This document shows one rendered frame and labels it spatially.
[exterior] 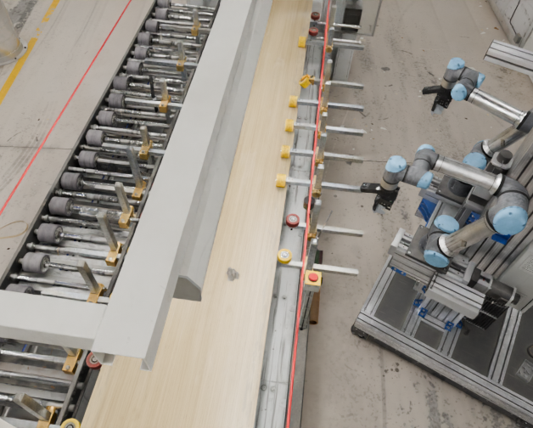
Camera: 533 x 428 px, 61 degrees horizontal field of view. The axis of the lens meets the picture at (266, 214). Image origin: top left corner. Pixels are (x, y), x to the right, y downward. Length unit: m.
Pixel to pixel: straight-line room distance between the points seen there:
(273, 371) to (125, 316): 1.94
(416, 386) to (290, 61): 2.52
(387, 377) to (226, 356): 1.38
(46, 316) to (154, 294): 0.14
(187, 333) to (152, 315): 1.69
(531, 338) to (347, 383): 1.24
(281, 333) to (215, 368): 0.52
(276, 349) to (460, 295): 1.00
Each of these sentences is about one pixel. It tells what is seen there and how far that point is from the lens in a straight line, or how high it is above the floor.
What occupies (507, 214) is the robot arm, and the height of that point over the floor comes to 1.64.
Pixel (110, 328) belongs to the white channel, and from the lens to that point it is 0.64.
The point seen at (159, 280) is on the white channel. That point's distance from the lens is 0.66.
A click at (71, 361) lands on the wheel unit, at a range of 2.48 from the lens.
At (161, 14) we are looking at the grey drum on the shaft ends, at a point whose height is 0.84.
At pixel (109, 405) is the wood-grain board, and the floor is 0.90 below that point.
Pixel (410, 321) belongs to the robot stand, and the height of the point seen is 0.23.
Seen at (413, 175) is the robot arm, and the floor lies 1.64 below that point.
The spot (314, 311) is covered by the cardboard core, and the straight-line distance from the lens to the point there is 3.29.
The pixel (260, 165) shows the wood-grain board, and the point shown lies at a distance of 2.92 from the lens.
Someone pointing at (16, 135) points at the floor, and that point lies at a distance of 4.89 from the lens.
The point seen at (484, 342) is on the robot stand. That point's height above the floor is 0.21.
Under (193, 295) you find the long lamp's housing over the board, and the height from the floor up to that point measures 2.32.
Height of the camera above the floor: 3.03
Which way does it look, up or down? 53 degrees down
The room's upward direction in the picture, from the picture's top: 3 degrees clockwise
